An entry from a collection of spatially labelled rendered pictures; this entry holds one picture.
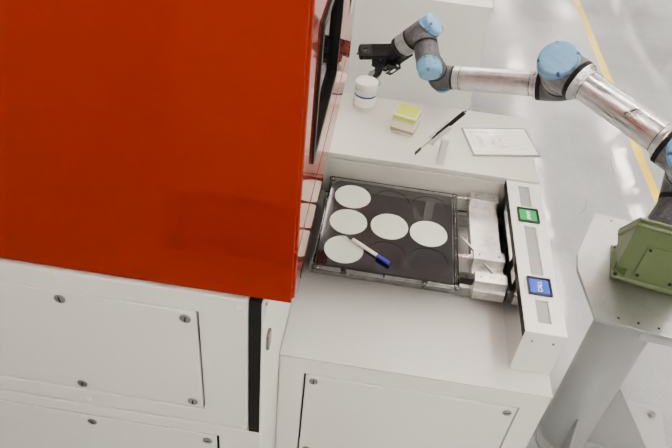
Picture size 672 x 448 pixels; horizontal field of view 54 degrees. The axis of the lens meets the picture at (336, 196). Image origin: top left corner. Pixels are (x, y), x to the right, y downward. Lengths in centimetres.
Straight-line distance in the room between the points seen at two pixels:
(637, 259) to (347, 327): 80
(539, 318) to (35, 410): 112
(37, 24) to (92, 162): 21
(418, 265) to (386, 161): 36
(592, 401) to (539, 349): 76
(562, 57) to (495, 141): 34
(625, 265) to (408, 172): 64
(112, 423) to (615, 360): 141
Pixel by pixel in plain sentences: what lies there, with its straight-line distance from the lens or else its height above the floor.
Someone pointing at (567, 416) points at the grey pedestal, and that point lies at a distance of 240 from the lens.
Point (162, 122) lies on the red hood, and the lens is 92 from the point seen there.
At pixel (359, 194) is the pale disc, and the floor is 90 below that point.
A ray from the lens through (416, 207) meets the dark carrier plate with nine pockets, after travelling 184.
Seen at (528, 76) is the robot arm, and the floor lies 115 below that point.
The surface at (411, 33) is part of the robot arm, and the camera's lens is 210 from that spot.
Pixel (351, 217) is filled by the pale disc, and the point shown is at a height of 90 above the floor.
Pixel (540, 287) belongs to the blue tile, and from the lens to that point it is 162.
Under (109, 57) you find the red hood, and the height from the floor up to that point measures 164.
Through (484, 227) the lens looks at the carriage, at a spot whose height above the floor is 88.
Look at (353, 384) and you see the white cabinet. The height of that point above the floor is 75.
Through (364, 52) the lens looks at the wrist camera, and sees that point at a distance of 214.
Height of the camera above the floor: 206
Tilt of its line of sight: 39 degrees down
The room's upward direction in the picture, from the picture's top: 6 degrees clockwise
